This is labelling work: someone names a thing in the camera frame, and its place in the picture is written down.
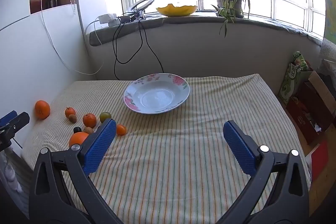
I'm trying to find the flat red box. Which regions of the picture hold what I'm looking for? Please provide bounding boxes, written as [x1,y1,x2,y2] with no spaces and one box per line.
[305,138,330,183]

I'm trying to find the striped table cloth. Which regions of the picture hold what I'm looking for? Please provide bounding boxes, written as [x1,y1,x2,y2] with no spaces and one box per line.
[22,73,312,224]

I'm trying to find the white cable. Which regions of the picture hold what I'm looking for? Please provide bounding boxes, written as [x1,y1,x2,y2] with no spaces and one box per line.
[38,0,104,76]

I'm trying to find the white power adapter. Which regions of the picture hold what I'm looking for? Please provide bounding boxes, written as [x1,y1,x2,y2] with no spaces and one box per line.
[98,13,118,24]

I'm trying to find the dark red box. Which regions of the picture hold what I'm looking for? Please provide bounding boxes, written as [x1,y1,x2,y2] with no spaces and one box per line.
[286,82,334,146]

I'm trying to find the black cable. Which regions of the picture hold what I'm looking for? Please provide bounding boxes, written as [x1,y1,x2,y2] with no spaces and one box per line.
[113,20,126,80]
[115,19,165,75]

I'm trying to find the white patterned cloth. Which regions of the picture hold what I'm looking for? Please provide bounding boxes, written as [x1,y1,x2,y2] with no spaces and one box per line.
[319,37,336,62]

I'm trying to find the white fuzzy cloth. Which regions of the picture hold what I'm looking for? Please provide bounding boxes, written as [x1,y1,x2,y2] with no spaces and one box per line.
[0,150,25,196]

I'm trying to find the brown cardboard box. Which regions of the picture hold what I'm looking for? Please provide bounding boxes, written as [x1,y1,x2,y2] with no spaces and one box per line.
[307,70,336,130]

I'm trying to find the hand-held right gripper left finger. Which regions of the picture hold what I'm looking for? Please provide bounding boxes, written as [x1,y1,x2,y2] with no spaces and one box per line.
[28,118,124,224]

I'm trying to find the green printed bag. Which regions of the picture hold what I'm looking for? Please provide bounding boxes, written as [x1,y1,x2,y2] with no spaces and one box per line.
[278,51,312,105]

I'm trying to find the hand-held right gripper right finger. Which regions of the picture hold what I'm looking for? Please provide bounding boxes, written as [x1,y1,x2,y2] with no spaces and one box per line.
[223,120,310,224]

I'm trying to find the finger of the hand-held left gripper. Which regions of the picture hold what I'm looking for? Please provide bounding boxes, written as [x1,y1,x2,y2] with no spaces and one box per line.
[0,112,30,151]
[0,110,18,127]

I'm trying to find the medium orange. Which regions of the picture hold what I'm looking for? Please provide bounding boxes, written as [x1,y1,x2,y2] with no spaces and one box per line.
[83,113,97,128]

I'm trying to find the wall map poster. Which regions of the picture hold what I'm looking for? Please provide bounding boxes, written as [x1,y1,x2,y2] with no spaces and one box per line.
[317,0,336,44]

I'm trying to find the large orange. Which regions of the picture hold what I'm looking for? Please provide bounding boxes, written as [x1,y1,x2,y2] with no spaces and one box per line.
[34,100,51,120]
[69,132,90,148]

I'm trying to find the floral white bowl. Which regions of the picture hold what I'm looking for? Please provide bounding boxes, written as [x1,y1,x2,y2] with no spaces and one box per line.
[123,73,190,115]

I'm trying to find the white power strip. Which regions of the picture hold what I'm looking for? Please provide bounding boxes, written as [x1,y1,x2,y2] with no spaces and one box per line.
[104,18,121,28]

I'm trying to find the yellow wavy bowl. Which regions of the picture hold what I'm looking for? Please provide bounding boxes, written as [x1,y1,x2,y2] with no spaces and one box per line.
[156,4,198,17]

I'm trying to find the potted spider plant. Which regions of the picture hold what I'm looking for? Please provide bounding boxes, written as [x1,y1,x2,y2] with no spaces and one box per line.
[199,0,263,38]

